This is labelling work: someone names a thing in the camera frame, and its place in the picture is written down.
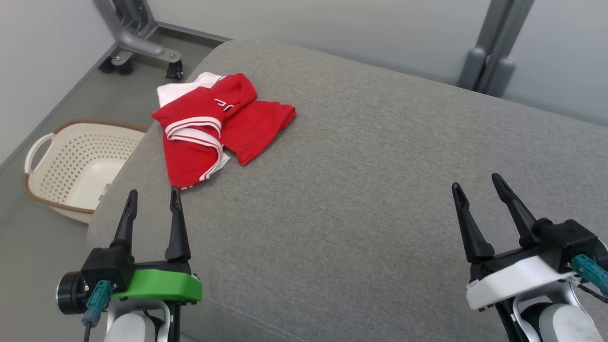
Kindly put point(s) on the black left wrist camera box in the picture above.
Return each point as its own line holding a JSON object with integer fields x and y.
{"x": 104, "y": 266}

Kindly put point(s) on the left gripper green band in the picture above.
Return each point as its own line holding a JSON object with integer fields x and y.
{"x": 161, "y": 285}

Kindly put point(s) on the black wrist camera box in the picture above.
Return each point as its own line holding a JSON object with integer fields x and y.
{"x": 567, "y": 242}
{"x": 104, "y": 266}

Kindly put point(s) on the grey fabric sofa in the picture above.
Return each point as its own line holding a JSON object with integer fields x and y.
{"x": 356, "y": 190}

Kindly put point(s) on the cream plastic laundry basket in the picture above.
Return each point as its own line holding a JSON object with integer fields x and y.
{"x": 80, "y": 166}

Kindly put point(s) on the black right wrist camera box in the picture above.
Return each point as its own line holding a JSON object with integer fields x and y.
{"x": 567, "y": 242}

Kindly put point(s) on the plain red garment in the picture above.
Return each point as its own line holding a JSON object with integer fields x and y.
{"x": 256, "y": 128}

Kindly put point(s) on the grey wall partition post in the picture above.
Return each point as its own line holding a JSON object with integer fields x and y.
{"x": 494, "y": 47}

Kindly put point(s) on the red white striped jersey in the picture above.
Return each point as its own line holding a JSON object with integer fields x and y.
{"x": 190, "y": 156}

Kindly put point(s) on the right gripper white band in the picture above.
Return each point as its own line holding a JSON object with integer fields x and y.
{"x": 513, "y": 282}

